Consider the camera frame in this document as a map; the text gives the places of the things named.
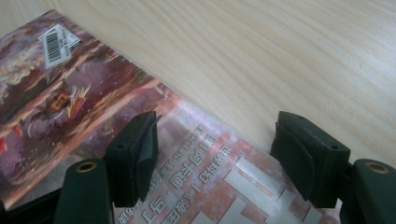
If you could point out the red glossy magazine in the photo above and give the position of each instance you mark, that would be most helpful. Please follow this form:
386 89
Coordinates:
93 118

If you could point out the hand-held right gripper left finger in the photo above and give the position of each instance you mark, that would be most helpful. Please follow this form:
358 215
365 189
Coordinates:
134 161

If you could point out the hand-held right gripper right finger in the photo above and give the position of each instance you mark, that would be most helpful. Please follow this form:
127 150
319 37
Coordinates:
311 161

